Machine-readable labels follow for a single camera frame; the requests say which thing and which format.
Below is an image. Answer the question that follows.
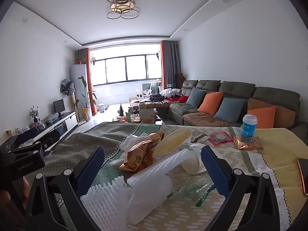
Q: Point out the paper bag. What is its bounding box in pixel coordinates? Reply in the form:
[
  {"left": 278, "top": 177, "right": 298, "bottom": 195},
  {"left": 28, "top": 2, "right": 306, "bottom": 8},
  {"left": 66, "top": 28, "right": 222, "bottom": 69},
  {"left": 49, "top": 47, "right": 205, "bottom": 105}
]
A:
[{"left": 139, "top": 108, "right": 156, "bottom": 125}]

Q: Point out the white plastic bag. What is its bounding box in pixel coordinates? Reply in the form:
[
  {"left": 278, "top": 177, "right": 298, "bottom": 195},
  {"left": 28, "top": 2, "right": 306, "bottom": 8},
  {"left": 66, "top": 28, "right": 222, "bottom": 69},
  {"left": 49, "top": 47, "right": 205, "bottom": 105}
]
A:
[{"left": 126, "top": 173, "right": 174, "bottom": 225}]

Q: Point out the white TV cabinet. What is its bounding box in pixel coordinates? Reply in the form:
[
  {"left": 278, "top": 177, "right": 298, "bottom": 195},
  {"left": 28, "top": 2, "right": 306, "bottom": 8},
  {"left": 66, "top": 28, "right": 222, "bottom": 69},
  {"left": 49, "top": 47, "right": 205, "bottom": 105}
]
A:
[{"left": 29, "top": 111, "right": 79, "bottom": 150}]

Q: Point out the white tissue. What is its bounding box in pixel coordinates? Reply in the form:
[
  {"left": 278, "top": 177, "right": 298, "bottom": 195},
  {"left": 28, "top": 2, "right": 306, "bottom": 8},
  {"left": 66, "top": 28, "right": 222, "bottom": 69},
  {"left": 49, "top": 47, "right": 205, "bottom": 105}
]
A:
[{"left": 111, "top": 132, "right": 152, "bottom": 166}]

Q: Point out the flat gold snack packet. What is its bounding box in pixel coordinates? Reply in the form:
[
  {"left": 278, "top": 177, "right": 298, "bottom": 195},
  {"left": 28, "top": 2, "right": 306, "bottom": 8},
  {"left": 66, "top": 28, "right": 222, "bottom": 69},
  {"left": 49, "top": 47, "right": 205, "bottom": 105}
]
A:
[{"left": 233, "top": 135, "right": 264, "bottom": 151}]

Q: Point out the blue cup white lid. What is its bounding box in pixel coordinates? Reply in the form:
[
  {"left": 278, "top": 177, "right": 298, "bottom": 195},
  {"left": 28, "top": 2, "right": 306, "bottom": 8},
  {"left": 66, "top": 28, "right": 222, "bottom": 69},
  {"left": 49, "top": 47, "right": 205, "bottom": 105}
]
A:
[{"left": 241, "top": 114, "right": 258, "bottom": 137}]

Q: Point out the person's left hand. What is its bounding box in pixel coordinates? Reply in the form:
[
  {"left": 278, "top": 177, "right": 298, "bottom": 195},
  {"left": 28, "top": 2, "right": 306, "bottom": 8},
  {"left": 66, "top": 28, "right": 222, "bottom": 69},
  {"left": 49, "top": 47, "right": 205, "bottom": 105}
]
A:
[{"left": 0, "top": 177, "right": 31, "bottom": 207}]

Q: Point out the orange cushion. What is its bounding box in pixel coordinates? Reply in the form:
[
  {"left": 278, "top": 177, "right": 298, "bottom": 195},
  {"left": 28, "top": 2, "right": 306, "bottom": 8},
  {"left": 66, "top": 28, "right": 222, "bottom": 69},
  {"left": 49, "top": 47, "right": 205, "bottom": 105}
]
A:
[
  {"left": 198, "top": 91, "right": 224, "bottom": 116},
  {"left": 245, "top": 106, "right": 277, "bottom": 129}
]

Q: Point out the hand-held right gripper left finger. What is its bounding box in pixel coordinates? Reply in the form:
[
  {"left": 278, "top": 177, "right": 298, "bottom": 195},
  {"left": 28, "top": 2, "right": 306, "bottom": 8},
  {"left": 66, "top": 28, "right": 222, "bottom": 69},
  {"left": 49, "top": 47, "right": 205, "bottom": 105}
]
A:
[{"left": 25, "top": 146, "right": 106, "bottom": 231}]

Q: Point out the white paper cup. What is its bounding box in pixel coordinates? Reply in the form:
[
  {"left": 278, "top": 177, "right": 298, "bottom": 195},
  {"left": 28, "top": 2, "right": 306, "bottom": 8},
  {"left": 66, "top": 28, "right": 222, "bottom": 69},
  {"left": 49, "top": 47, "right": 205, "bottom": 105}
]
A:
[{"left": 180, "top": 143, "right": 208, "bottom": 175}]

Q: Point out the patterned tablecloth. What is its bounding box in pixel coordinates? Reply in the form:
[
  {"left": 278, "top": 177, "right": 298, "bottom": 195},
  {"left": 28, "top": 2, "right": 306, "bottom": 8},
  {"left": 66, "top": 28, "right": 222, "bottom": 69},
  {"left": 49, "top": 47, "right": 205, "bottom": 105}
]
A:
[{"left": 22, "top": 121, "right": 308, "bottom": 231}]

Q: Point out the white office chair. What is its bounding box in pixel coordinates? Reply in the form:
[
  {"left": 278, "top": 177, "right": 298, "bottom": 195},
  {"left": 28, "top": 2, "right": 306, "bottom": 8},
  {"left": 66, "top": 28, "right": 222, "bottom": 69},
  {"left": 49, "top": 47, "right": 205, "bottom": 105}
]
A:
[{"left": 137, "top": 83, "right": 154, "bottom": 98}]

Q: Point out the smartphone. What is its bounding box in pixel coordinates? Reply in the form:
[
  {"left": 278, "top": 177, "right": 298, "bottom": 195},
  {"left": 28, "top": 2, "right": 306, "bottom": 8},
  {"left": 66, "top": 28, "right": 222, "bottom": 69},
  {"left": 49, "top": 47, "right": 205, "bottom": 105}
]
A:
[{"left": 297, "top": 158, "right": 308, "bottom": 197}]

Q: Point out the crumpled gold snack packet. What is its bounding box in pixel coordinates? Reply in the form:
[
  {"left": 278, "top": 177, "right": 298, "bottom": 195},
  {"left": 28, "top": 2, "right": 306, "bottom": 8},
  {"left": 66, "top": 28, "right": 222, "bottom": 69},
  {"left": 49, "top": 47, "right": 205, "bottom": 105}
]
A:
[{"left": 117, "top": 131, "right": 166, "bottom": 172}]

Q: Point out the silver foil wrapper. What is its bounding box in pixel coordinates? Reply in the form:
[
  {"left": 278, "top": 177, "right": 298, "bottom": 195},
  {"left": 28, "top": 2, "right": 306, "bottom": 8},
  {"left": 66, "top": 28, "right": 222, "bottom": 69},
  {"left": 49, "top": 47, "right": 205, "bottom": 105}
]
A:
[{"left": 191, "top": 132, "right": 211, "bottom": 143}]

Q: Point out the dark jacket on stand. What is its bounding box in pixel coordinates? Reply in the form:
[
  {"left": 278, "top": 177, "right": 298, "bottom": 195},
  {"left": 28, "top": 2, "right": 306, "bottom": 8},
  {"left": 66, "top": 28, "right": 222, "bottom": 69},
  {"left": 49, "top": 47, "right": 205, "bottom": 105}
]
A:
[{"left": 60, "top": 79, "right": 75, "bottom": 95}]

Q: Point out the tall leafy plant yellow pot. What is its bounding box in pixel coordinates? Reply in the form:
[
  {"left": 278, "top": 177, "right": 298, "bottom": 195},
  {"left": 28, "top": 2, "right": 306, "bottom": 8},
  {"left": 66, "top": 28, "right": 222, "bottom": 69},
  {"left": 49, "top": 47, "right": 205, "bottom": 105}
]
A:
[{"left": 78, "top": 76, "right": 98, "bottom": 121}]

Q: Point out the blue cushion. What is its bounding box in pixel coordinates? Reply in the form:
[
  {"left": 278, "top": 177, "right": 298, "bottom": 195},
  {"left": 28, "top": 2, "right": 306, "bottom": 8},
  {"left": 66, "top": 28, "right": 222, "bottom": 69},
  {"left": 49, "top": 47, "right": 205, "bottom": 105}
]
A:
[
  {"left": 186, "top": 87, "right": 207, "bottom": 108},
  {"left": 214, "top": 97, "right": 246, "bottom": 123}
]

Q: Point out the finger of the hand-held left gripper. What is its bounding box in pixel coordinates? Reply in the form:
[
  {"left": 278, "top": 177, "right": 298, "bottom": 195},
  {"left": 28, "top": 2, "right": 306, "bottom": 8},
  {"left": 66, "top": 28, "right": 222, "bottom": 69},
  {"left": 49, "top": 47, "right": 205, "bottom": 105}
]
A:
[
  {"left": 40, "top": 129, "right": 60, "bottom": 150},
  {"left": 14, "top": 127, "right": 40, "bottom": 150}
]

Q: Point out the white clothes pile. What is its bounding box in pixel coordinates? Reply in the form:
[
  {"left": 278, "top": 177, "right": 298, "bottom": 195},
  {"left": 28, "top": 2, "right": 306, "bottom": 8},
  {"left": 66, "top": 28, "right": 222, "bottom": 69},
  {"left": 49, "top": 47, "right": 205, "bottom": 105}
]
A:
[{"left": 161, "top": 88, "right": 181, "bottom": 97}]

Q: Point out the ring ceiling lamp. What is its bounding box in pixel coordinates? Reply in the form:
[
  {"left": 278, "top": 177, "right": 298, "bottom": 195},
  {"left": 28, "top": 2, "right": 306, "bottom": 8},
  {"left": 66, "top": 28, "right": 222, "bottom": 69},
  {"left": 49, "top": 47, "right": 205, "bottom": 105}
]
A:
[{"left": 105, "top": 0, "right": 140, "bottom": 20}]

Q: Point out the orange and grey curtain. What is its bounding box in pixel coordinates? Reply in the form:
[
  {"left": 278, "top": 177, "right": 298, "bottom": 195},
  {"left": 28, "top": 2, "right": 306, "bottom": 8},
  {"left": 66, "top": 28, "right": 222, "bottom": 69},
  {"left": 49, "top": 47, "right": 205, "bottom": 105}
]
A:
[
  {"left": 160, "top": 40, "right": 181, "bottom": 90},
  {"left": 77, "top": 48, "right": 98, "bottom": 115}
]

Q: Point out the large window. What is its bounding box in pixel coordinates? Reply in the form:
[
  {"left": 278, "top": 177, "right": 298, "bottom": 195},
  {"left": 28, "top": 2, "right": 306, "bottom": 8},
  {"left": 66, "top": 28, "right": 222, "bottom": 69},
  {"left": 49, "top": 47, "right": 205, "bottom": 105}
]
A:
[{"left": 93, "top": 53, "right": 162, "bottom": 86}]

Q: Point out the red packet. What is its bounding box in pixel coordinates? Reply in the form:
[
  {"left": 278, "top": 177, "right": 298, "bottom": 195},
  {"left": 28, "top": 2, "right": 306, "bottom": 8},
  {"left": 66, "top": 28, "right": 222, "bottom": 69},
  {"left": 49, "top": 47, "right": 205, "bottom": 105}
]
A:
[{"left": 208, "top": 132, "right": 234, "bottom": 146}]

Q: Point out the brown cushion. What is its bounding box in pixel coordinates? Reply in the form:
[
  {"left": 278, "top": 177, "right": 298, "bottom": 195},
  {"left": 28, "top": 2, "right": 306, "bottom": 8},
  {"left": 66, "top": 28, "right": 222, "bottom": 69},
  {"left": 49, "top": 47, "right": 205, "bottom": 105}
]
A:
[{"left": 248, "top": 98, "right": 296, "bottom": 128}]

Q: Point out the green clear wrapper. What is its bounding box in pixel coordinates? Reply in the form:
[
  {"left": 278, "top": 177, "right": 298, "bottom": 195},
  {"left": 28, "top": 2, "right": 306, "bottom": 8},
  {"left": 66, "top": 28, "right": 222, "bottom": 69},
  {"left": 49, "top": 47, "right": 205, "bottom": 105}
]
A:
[{"left": 167, "top": 177, "right": 216, "bottom": 207}]

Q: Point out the green sofa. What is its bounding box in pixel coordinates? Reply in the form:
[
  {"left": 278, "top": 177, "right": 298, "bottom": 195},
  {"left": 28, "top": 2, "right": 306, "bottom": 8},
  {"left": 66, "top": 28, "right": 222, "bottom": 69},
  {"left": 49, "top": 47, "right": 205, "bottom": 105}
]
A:
[{"left": 168, "top": 79, "right": 308, "bottom": 137}]

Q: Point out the white standing air conditioner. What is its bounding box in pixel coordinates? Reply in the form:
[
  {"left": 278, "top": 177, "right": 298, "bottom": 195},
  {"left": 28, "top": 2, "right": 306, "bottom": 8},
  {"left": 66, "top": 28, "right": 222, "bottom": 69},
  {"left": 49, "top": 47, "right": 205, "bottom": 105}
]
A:
[{"left": 70, "top": 64, "right": 90, "bottom": 122}]

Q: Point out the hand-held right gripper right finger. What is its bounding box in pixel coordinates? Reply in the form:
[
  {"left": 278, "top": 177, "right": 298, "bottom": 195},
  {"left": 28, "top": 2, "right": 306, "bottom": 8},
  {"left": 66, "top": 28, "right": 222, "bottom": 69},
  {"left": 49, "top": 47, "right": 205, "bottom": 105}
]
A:
[{"left": 200, "top": 145, "right": 293, "bottom": 231}]

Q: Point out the small plant in vase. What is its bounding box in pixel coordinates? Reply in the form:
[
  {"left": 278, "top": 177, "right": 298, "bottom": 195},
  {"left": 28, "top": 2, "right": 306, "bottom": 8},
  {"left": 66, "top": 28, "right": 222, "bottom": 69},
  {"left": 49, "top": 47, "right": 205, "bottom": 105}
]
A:
[{"left": 29, "top": 106, "right": 40, "bottom": 123}]

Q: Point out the cluttered coffee table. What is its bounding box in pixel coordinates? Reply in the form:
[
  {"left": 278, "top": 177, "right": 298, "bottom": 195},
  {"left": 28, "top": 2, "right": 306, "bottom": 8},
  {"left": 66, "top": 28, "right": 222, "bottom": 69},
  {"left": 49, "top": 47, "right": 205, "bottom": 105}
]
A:
[{"left": 112, "top": 101, "right": 169, "bottom": 126}]

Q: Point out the black monitor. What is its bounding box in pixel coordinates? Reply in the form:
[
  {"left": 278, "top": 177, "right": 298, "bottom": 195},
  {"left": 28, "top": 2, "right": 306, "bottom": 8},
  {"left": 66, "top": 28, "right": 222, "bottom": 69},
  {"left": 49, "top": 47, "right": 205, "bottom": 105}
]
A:
[{"left": 53, "top": 99, "right": 65, "bottom": 116}]

